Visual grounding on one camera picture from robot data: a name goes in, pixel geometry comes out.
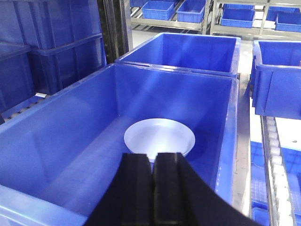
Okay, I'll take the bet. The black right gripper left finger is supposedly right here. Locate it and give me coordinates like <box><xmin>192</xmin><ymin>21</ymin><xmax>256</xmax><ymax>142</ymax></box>
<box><xmin>85</xmin><ymin>153</ymin><xmax>153</xmax><ymax>226</ymax></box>

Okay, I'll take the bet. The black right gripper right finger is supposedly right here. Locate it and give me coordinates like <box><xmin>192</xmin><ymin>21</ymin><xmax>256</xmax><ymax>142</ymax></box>
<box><xmin>153</xmin><ymin>153</ymin><xmax>258</xmax><ymax>226</ymax></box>

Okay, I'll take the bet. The white round plate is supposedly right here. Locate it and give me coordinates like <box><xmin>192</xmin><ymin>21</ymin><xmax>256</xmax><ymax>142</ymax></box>
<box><xmin>124</xmin><ymin>118</ymin><xmax>196</xmax><ymax>162</ymax></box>

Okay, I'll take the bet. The lower blue tray right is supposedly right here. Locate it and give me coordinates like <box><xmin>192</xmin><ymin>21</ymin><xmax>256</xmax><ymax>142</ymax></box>
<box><xmin>251</xmin><ymin>141</ymin><xmax>301</xmax><ymax>226</ymax></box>

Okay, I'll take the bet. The blue tray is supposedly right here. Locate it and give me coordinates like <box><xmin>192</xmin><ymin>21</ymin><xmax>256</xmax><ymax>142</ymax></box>
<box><xmin>275</xmin><ymin>12</ymin><xmax>301</xmax><ymax>32</ymax></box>
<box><xmin>251</xmin><ymin>141</ymin><xmax>301</xmax><ymax>226</ymax></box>
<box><xmin>177</xmin><ymin>0</ymin><xmax>206</xmax><ymax>23</ymax></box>
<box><xmin>221</xmin><ymin>8</ymin><xmax>255</xmax><ymax>28</ymax></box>
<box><xmin>142</xmin><ymin>0</ymin><xmax>175</xmax><ymax>20</ymax></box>

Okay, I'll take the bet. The far blue tray middle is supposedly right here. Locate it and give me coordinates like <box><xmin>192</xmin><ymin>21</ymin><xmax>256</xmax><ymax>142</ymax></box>
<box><xmin>177</xmin><ymin>0</ymin><xmax>206</xmax><ymax>23</ymax></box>

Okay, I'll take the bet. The far blue tray left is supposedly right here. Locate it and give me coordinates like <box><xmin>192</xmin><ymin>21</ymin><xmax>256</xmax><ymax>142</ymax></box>
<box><xmin>142</xmin><ymin>0</ymin><xmax>175</xmax><ymax>20</ymax></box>

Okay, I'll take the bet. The far blue tray right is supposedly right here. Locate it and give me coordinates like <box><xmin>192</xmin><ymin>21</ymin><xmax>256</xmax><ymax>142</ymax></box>
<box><xmin>221</xmin><ymin>8</ymin><xmax>255</xmax><ymax>28</ymax></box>

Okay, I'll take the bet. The grey roller shelf rack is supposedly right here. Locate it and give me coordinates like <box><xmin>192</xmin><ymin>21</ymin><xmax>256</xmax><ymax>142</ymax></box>
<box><xmin>130</xmin><ymin>0</ymin><xmax>301</xmax><ymax>40</ymax></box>

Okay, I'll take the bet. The far blue tray rightmost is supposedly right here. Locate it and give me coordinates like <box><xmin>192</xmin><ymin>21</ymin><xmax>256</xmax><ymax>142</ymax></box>
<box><xmin>275</xmin><ymin>12</ymin><xmax>301</xmax><ymax>32</ymax></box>

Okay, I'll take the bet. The near blue plastic bin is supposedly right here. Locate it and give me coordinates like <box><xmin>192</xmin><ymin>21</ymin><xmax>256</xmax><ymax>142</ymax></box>
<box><xmin>0</xmin><ymin>64</ymin><xmax>238</xmax><ymax>226</ymax></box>

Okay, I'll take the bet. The blue plastic bin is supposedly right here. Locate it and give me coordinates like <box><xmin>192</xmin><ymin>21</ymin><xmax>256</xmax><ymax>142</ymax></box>
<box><xmin>0</xmin><ymin>64</ymin><xmax>238</xmax><ymax>226</ymax></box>
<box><xmin>251</xmin><ymin>40</ymin><xmax>301</xmax><ymax>120</ymax></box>
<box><xmin>116</xmin><ymin>32</ymin><xmax>241</xmax><ymax>78</ymax></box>

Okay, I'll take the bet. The white roller conveyor strip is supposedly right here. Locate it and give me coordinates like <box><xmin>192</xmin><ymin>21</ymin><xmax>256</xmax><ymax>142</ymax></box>
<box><xmin>260</xmin><ymin>116</ymin><xmax>297</xmax><ymax>226</ymax></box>

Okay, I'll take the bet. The right blue plastic bin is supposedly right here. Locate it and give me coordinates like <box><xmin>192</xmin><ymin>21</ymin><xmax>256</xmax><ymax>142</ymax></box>
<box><xmin>251</xmin><ymin>40</ymin><xmax>301</xmax><ymax>120</ymax></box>

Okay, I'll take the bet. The stacked blue crates left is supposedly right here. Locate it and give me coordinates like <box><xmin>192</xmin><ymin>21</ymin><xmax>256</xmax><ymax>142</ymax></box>
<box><xmin>0</xmin><ymin>0</ymin><xmax>105</xmax><ymax>112</ymax></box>

